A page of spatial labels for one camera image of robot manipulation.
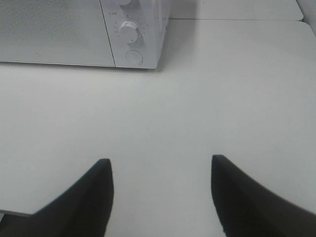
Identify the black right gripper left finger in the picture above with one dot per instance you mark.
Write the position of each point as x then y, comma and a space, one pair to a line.
83, 210

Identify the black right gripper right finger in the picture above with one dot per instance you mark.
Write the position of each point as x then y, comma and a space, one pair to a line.
245, 208

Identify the round white door button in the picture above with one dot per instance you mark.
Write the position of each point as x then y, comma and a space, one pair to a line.
134, 57

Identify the white microwave door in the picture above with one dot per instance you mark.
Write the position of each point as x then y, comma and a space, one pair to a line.
70, 32

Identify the white timer knob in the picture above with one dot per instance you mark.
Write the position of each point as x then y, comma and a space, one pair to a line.
129, 32

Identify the white microwave oven body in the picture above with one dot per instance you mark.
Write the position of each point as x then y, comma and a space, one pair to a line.
151, 16

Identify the upper white power knob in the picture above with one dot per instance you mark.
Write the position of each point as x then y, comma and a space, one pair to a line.
124, 2

